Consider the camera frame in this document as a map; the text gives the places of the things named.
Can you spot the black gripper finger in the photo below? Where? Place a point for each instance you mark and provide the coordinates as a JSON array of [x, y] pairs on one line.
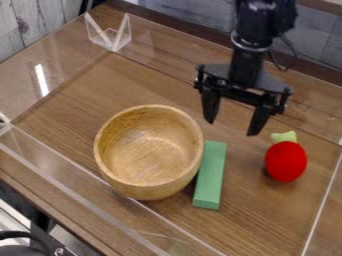
[[210, 104], [264, 110]]

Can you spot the wooden bowl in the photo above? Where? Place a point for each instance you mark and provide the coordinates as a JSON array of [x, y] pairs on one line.
[[148, 150]]

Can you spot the black metal table bracket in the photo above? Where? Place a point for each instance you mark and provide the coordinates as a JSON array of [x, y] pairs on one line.
[[41, 226]]

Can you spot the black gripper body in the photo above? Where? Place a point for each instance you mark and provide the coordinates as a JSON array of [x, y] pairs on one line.
[[242, 80]]

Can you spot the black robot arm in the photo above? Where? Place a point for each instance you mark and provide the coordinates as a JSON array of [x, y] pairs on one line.
[[262, 21]]

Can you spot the green rectangular block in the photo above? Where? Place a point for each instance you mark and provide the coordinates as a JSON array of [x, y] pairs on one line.
[[210, 176]]

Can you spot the clear acrylic tray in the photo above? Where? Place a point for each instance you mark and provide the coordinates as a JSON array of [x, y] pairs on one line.
[[109, 61]]

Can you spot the red plush fruit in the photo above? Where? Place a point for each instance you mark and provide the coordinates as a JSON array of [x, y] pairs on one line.
[[286, 157]]

